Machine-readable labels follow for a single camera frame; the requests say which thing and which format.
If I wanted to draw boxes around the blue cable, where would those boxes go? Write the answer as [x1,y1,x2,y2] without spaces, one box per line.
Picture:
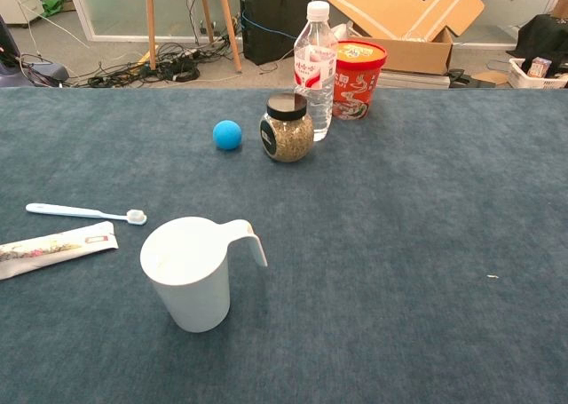
[241,11,297,41]

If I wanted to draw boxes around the red instant noodle bucket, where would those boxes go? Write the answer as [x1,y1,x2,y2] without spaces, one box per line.
[331,40,389,121]

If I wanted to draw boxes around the light blue toothbrush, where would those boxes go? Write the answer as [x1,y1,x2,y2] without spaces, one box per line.
[25,202,148,226]

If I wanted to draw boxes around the black flat stand base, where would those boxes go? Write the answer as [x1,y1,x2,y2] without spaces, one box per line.
[447,67,479,89]

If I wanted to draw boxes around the blue foam ball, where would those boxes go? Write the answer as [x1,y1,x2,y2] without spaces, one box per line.
[212,119,244,151]

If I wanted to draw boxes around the black computer case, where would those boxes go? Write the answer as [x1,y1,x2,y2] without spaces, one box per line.
[239,0,314,67]

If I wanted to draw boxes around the glass jar black lid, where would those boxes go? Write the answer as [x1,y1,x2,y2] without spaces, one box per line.
[258,91,315,163]

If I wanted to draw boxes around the tangled black floor cables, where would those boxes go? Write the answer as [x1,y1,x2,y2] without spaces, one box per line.
[70,42,232,89]

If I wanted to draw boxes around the white plastic basket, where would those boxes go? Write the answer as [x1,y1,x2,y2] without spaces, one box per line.
[507,57,568,90]

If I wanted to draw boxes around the floral toothpaste tube white cap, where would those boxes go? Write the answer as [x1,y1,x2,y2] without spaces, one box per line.
[0,220,120,281]

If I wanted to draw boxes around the black cloth covered object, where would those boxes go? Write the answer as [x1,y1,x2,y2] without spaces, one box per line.
[517,13,568,75]

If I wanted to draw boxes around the white cup with handle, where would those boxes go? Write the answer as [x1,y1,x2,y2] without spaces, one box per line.
[139,216,269,334]

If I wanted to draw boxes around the flat cardboard piece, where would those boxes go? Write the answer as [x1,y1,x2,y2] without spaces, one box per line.
[470,70,509,87]

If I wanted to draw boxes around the clear water bottle red label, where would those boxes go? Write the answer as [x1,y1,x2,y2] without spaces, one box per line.
[293,0,339,143]

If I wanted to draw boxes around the blue grey machine base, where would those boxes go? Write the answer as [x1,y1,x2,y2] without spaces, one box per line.
[0,15,70,88]

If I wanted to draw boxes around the aluminium profile rails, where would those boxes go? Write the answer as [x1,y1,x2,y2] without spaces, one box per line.
[376,69,452,90]

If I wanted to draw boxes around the open cardboard box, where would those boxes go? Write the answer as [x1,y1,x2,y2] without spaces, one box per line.
[327,0,485,76]

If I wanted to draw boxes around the white cabinet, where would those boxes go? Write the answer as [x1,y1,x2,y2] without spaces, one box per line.
[0,0,45,26]

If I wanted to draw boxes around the small colourful carton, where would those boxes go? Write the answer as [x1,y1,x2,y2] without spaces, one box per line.
[526,56,553,79]

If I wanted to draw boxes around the wooden leg stand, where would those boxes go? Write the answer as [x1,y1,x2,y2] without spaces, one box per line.
[145,0,243,74]

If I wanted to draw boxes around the green plastic object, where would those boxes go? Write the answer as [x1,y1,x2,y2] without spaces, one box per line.
[39,0,67,18]

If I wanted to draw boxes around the blue table cloth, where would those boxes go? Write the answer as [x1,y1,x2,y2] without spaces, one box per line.
[0,86,568,404]

